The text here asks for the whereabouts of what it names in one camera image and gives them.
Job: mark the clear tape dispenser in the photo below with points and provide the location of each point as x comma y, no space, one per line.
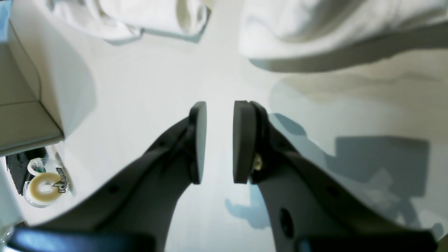
50,183

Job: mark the grey cardboard box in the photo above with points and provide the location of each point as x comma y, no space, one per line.
25,122

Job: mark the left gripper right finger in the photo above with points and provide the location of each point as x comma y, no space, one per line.
308,210

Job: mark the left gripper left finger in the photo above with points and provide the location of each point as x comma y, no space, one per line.
132,211

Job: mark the white printed t-shirt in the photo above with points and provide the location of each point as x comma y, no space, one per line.
276,35

